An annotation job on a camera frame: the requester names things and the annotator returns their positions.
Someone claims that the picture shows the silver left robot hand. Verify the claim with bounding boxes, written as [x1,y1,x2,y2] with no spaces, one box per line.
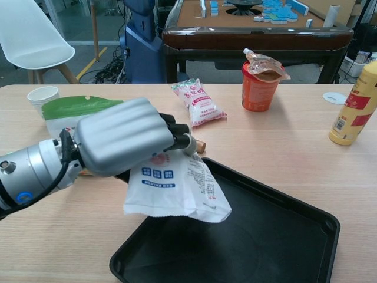
[73,97,197,185]

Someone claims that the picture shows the small white snack packet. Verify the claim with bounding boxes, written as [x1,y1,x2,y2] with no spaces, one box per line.
[123,153,233,224]

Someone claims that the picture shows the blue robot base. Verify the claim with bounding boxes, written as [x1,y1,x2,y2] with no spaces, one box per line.
[123,0,163,84]

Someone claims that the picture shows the green white starch bag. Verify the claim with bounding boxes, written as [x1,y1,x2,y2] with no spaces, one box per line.
[41,94,124,141]

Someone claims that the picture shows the red white snack packet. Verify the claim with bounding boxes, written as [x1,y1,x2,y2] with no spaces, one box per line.
[171,78,228,128]

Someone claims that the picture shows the black plastic tray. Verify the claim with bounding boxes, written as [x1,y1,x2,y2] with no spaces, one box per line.
[108,157,342,283]

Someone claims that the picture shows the white paper cup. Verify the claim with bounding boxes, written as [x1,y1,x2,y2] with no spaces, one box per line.
[27,85,61,117]

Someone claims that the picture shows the white chair wooden legs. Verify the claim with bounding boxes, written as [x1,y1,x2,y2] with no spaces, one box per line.
[0,0,80,86]

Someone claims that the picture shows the orange instant noodle cup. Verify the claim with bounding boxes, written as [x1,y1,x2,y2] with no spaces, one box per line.
[241,61,287,112]

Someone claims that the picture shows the dark brown mahjong table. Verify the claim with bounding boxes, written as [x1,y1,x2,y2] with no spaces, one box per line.
[161,0,354,85]

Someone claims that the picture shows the brown sauce spout pouch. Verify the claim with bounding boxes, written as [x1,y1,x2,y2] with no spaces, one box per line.
[243,48,292,82]

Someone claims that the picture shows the black mahjong dice dome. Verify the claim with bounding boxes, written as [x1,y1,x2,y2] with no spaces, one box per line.
[226,0,262,17]

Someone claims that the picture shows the blue mahjong tile heap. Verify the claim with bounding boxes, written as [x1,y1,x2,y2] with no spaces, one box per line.
[261,0,309,24]

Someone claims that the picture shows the white round lid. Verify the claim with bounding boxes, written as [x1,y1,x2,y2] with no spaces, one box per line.
[322,91,348,104]

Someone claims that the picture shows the yellow bottle green cap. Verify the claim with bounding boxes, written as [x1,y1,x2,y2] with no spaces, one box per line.
[328,61,377,146]

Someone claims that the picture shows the white paper roll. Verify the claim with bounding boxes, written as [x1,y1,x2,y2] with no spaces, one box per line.
[323,4,342,28]

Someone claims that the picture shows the black cable tangle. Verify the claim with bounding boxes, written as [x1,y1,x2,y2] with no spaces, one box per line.
[94,52,130,85]

